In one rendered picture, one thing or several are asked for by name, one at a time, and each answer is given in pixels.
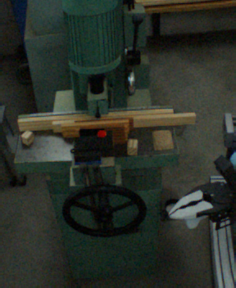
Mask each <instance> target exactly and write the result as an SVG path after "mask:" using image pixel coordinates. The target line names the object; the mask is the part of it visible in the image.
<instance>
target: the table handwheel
mask: <svg viewBox="0 0 236 288"><path fill-rule="evenodd" d="M99 193H106V194H107V195H106V198H107V208H106V209H105V210H103V209H101V208H100V198H101V197H100V195H99ZM109 193H113V194H117V195H121V196H124V197H127V198H129V199H131V200H130V201H129V202H127V203H124V204H122V205H117V206H115V207H112V206H111V205H109ZM92 194H98V205H97V206H96V207H95V208H94V207H91V206H88V205H84V204H82V203H79V202H77V200H79V199H81V198H82V197H84V196H90V195H92ZM72 205H75V206H77V207H80V208H83V209H86V210H89V211H91V212H94V213H96V219H97V220H98V221H99V222H101V223H102V230H98V229H91V228H87V227H83V226H82V225H80V224H79V223H77V222H76V221H74V219H73V218H72V217H71V215H70V207H71V206H72ZM130 205H137V206H138V216H137V218H136V219H135V220H134V221H132V222H131V223H129V224H128V225H126V226H123V227H119V228H117V229H113V230H107V222H109V221H111V220H112V219H113V212H116V211H118V210H121V209H123V208H126V207H129V206H130ZM61 210H62V214H63V218H64V219H65V220H66V224H68V225H69V226H70V227H72V228H73V229H74V230H76V231H77V232H81V233H83V234H85V235H88V236H95V237H111V236H119V235H124V234H126V233H127V232H130V231H132V230H134V229H135V228H136V227H137V226H138V225H140V224H141V223H142V222H143V220H144V219H145V218H146V215H147V206H146V204H145V203H144V201H143V199H142V197H141V196H140V195H138V194H137V193H136V192H134V191H131V190H130V189H128V188H125V187H120V186H116V185H111V184H100V185H93V186H89V187H83V188H80V189H79V190H78V191H75V192H72V193H71V195H70V196H69V197H67V198H66V201H65V202H64V204H63V206H62V208H61Z"/></svg>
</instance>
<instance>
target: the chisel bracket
mask: <svg viewBox="0 0 236 288"><path fill-rule="evenodd" d="M108 102H109V99H108V91H107V79H106V78H105V81H104V92H102V93H100V94H93V93H91V92H90V88H89V83H88V113H89V115H95V114H96V109H97V107H99V113H100V115H108V114H109V109H110V106H109V105H108Z"/></svg>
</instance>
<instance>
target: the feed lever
mask: <svg viewBox="0 0 236 288"><path fill-rule="evenodd" d="M132 21H133V23H134V41H133V50H128V51H127V62H128V65H140V64H141V55H140V51H139V50H137V45H138V41H137V38H138V27H139V25H141V24H142V23H143V17H142V16H141V14H139V13H135V14H134V15H133V17H132Z"/></svg>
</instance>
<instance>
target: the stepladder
mask: <svg viewBox="0 0 236 288"><path fill-rule="evenodd" d="M5 113H6V107H5V106H2V103H1V102H0V143H1V145H2V148H3V150H4V154H3V153H2V148H1V147H0V160H1V161H2V164H3V166H4V169H5V170H6V172H7V175H8V177H9V178H10V180H11V183H10V184H11V186H12V187H14V186H15V185H16V180H17V178H16V176H14V174H13V172H12V171H11V169H10V167H9V165H8V163H7V159H6V157H5V155H7V158H8V159H9V161H10V163H11V165H12V168H13V169H14V171H15V172H16V175H17V177H18V178H19V179H20V184H21V186H25V183H26V179H27V177H26V175H24V174H23V173H17V170H16V166H15V164H14V163H15V158H16V157H15V155H14V153H16V149H17V146H18V134H14V133H13V130H12V128H11V125H10V124H9V121H8V119H7V117H6V114H5ZM1 123H2V125H3V124H4V125H5V129H6V130H7V131H8V133H9V135H7V136H5V133H4V131H3V129H2V126H1Z"/></svg>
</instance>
